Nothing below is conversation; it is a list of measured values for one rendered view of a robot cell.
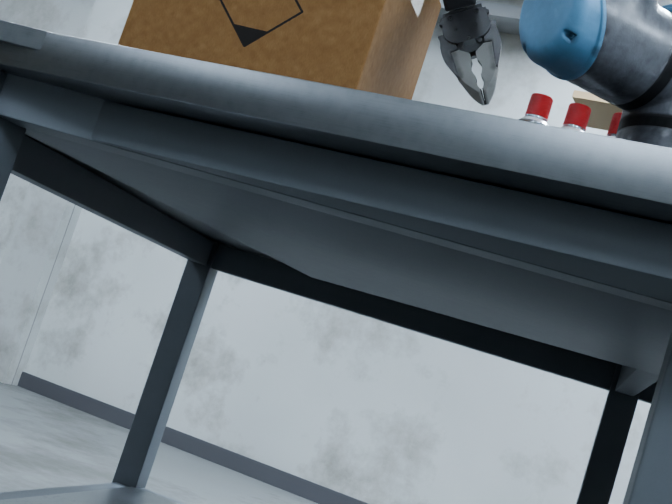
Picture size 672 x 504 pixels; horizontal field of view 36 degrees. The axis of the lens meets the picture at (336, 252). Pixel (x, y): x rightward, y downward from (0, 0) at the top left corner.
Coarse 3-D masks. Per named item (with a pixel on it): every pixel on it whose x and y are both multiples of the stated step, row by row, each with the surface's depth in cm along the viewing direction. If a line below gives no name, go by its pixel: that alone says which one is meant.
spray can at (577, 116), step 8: (576, 104) 148; (568, 112) 149; (576, 112) 148; (584, 112) 148; (568, 120) 148; (576, 120) 148; (584, 120) 148; (568, 128) 147; (576, 128) 147; (584, 128) 148
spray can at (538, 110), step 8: (536, 96) 150; (544, 96) 149; (528, 104) 151; (536, 104) 149; (544, 104) 149; (528, 112) 150; (536, 112) 149; (544, 112) 149; (528, 120) 148; (536, 120) 148; (544, 120) 149
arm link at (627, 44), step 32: (544, 0) 110; (576, 0) 105; (608, 0) 106; (640, 0) 108; (544, 32) 109; (576, 32) 105; (608, 32) 106; (640, 32) 107; (544, 64) 110; (576, 64) 108; (608, 64) 108; (640, 64) 108; (608, 96) 113
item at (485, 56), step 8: (480, 48) 153; (488, 48) 153; (480, 56) 153; (488, 56) 153; (480, 64) 154; (488, 64) 152; (488, 72) 152; (496, 72) 152; (488, 80) 152; (496, 80) 153; (488, 88) 152; (488, 96) 152
